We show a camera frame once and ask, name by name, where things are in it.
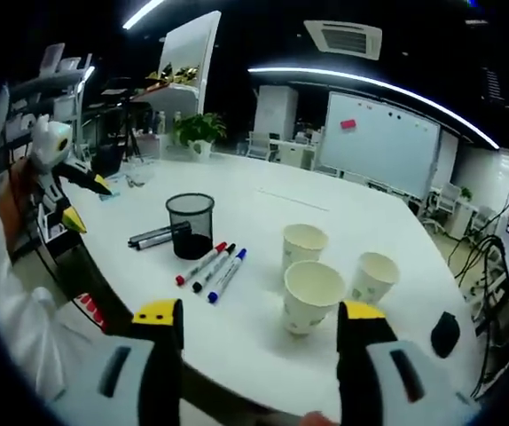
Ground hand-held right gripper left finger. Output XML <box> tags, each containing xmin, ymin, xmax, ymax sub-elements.
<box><xmin>52</xmin><ymin>298</ymin><xmax>185</xmax><ymax>426</ymax></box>

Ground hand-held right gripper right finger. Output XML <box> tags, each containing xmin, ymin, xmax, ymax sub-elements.
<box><xmin>336</xmin><ymin>300</ymin><xmax>482</xmax><ymax>426</ymax></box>

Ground black grey laser pointer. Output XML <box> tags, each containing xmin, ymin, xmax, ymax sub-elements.
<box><xmin>135</xmin><ymin>232</ymin><xmax>176</xmax><ymax>252</ymax></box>

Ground black markers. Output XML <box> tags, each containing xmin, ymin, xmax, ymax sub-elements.
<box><xmin>127</xmin><ymin>221</ymin><xmax>192</xmax><ymax>248</ymax></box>

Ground white paper cup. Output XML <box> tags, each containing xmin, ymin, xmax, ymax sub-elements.
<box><xmin>348</xmin><ymin>251</ymin><xmax>402</xmax><ymax>307</ymax></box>
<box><xmin>282</xmin><ymin>259</ymin><xmax>348</xmax><ymax>337</ymax></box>
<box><xmin>281</xmin><ymin>223</ymin><xmax>330</xmax><ymax>272</ymax></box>

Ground black mesh pen holder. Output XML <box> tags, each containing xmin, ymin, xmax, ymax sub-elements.
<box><xmin>165</xmin><ymin>192</ymin><xmax>216</xmax><ymax>262</ymax></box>

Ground red whiteboard marker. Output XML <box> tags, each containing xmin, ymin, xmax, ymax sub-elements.
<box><xmin>175</xmin><ymin>241</ymin><xmax>229</xmax><ymax>287</ymax></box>

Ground black whiteboard marker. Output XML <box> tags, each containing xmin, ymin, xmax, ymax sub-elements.
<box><xmin>191</xmin><ymin>242</ymin><xmax>238</xmax><ymax>295</ymax></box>

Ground blue whiteboard marker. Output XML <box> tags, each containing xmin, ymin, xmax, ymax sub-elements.
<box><xmin>206</xmin><ymin>248</ymin><xmax>248</xmax><ymax>305</ymax></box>

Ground rolling whiteboard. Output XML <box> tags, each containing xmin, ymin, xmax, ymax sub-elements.
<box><xmin>315</xmin><ymin>91</ymin><xmax>442</xmax><ymax>201</ymax></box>

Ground person's right hand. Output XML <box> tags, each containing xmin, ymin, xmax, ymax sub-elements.
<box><xmin>301</xmin><ymin>411</ymin><xmax>341</xmax><ymax>426</ymax></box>

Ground small black pouch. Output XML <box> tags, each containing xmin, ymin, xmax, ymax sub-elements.
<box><xmin>430</xmin><ymin>311</ymin><xmax>462</xmax><ymax>359</ymax></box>

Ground black tripod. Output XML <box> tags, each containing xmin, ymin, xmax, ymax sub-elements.
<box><xmin>119</xmin><ymin>95</ymin><xmax>145</xmax><ymax>164</ymax></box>

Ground person's white clothing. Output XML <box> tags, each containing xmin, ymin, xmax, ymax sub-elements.
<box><xmin>0</xmin><ymin>190</ymin><xmax>109</xmax><ymax>403</ymax></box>

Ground potted green plant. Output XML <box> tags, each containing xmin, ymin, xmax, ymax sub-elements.
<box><xmin>171</xmin><ymin>112</ymin><xmax>229</xmax><ymax>157</ymax></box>

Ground white display shelf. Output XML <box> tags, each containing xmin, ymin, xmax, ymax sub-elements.
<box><xmin>129</xmin><ymin>10</ymin><xmax>223</xmax><ymax>159</ymax></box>

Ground short ceiling light strip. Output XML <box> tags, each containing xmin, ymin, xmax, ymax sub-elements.
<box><xmin>121</xmin><ymin>0</ymin><xmax>168</xmax><ymax>31</ymax></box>

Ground white mesh office chair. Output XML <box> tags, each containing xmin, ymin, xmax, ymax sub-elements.
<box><xmin>431</xmin><ymin>181</ymin><xmax>463</xmax><ymax>225</ymax></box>

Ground white pillar cabinet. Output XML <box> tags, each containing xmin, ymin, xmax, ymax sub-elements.
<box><xmin>253</xmin><ymin>84</ymin><xmax>301</xmax><ymax>142</ymax></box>

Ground ceiling air conditioner unit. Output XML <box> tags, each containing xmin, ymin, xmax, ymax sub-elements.
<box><xmin>303</xmin><ymin>19</ymin><xmax>384</xmax><ymax>61</ymax></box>

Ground long ceiling light strip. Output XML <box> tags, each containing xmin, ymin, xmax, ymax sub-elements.
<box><xmin>247</xmin><ymin>66</ymin><xmax>502</xmax><ymax>151</ymax></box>

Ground bundle of black cables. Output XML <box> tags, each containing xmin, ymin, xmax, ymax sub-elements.
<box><xmin>447</xmin><ymin>194</ymin><xmax>509</xmax><ymax>400</ymax></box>

